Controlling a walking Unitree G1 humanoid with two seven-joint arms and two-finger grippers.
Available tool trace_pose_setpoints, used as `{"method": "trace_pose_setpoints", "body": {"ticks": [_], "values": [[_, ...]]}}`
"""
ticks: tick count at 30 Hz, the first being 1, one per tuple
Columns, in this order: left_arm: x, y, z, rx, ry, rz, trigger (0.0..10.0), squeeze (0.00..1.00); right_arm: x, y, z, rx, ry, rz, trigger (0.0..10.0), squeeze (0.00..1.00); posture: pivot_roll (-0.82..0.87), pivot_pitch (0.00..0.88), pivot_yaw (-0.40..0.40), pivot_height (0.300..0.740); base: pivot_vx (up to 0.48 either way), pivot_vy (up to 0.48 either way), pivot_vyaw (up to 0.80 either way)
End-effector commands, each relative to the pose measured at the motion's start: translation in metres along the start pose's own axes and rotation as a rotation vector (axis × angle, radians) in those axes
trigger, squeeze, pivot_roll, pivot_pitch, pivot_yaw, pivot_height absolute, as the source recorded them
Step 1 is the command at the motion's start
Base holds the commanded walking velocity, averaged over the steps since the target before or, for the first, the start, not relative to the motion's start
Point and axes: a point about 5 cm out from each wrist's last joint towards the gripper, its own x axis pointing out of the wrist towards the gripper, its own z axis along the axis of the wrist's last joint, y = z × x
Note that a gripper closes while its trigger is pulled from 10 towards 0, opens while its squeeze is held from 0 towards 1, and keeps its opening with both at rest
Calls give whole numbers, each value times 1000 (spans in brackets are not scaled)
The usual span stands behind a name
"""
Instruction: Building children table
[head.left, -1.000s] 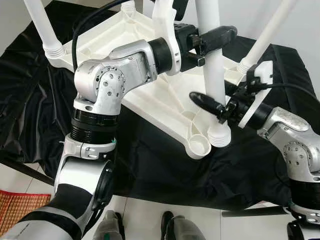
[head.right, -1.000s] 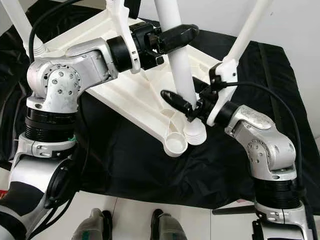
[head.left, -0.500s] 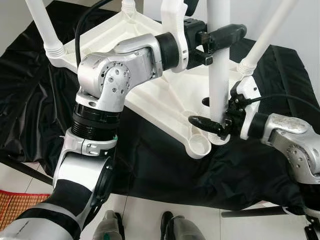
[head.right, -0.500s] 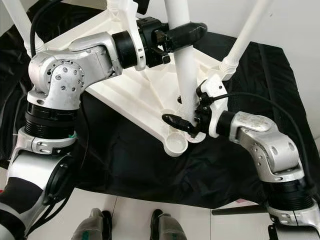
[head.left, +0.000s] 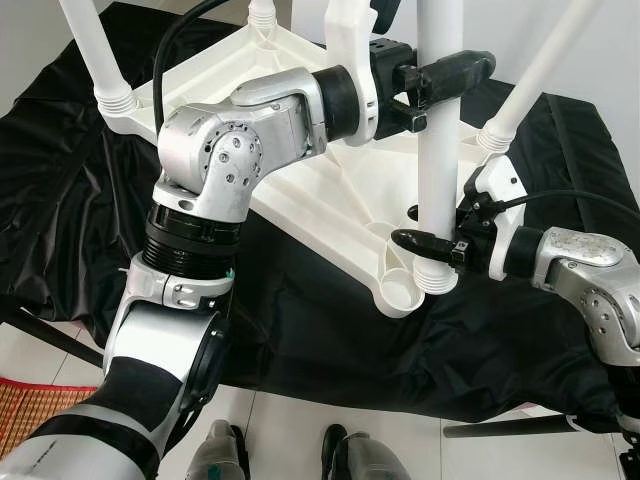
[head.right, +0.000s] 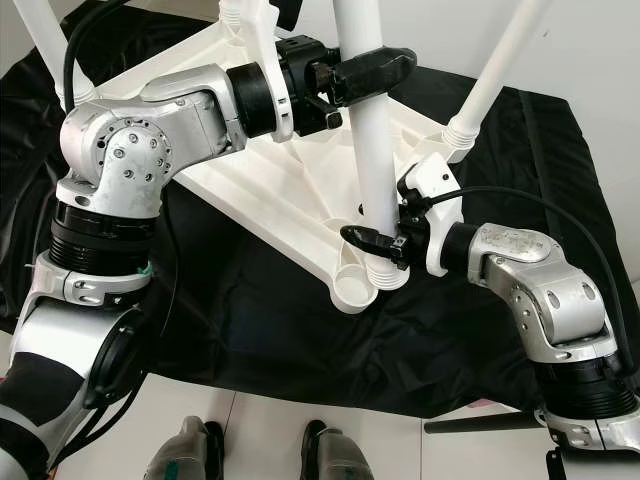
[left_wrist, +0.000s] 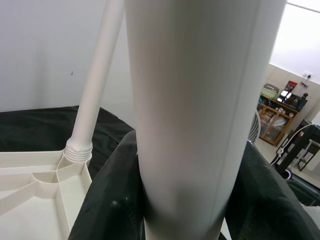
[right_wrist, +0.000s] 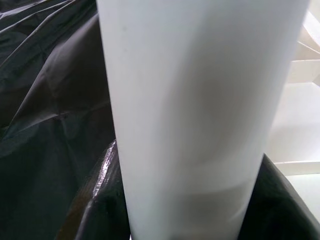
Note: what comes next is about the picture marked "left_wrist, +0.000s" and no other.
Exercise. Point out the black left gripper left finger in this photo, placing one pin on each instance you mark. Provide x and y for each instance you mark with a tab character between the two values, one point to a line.
112	200

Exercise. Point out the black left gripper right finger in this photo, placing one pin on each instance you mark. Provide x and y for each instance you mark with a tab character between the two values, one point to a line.
262	205

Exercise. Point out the white plastic children table top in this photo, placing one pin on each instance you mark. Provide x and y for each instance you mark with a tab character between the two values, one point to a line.
37	205

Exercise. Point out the white plastic table leg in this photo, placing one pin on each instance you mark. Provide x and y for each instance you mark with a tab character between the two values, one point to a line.
190	100
95	75

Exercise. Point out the black stool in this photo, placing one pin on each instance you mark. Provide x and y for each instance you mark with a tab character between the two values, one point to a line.
297	150

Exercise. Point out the wooden shelf cabinet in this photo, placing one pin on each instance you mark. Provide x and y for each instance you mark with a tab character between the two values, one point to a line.
272	125

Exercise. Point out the black table cloth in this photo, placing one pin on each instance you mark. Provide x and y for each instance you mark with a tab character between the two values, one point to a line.
37	125

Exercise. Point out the black box with screen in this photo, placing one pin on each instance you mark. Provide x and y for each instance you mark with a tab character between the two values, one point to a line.
296	101

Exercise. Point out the green lidded container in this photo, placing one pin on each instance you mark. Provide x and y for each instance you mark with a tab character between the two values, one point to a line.
270	91

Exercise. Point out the red and black box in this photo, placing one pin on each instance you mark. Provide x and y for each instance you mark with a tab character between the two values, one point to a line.
291	85

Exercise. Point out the white wall socket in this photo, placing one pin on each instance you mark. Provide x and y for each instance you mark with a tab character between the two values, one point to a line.
307	74

